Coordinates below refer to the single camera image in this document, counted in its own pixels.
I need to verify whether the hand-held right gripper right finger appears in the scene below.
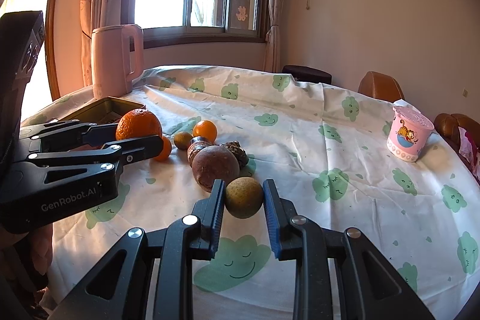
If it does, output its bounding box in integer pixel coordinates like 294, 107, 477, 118
262, 178, 437, 320

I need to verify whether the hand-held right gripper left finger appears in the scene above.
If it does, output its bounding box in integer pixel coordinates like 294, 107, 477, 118
49, 178, 227, 320

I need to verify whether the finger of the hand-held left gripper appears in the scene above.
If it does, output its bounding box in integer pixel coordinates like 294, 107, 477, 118
28, 134, 164, 174
20, 119, 121, 153

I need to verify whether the large orange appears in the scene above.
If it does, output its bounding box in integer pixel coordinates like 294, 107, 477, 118
115, 109, 163, 141

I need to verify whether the yellow-green round fruit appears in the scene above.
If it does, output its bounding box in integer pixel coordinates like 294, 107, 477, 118
225, 177, 264, 219

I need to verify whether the small tangerine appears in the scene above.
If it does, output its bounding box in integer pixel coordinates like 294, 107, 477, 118
192, 120, 218, 143
154, 135, 172, 162

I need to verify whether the metal tin box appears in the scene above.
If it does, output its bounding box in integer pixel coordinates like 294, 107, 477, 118
58, 97, 147, 126

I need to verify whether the person's left forearm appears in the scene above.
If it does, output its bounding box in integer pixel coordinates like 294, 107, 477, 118
0, 224, 54, 320

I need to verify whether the round brown passion fruit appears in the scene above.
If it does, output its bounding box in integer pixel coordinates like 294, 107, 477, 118
192, 145, 241, 193

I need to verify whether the small green citrus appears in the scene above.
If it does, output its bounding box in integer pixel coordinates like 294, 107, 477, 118
173, 131, 194, 151

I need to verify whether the cloud print tablecloth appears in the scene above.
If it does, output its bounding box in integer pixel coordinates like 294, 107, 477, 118
20, 65, 480, 320

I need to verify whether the pink electric kettle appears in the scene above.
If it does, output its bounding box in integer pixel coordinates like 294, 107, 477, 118
91, 24, 145, 100

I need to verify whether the dark round stool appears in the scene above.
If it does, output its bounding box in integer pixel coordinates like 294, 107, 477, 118
282, 65, 332, 84

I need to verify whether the pink cartoon cup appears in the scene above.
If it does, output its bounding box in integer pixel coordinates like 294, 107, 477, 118
386, 106, 435, 163

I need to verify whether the brown leather chair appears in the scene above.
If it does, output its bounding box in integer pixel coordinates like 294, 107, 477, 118
433, 113, 480, 182
357, 71, 406, 104

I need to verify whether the beige tied curtain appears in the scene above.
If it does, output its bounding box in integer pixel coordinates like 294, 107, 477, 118
262, 0, 290, 73

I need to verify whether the pink cloth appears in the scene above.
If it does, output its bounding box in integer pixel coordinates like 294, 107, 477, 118
459, 127, 480, 178

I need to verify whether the wooden door frame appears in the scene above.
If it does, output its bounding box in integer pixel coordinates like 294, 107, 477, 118
44, 0, 77, 99

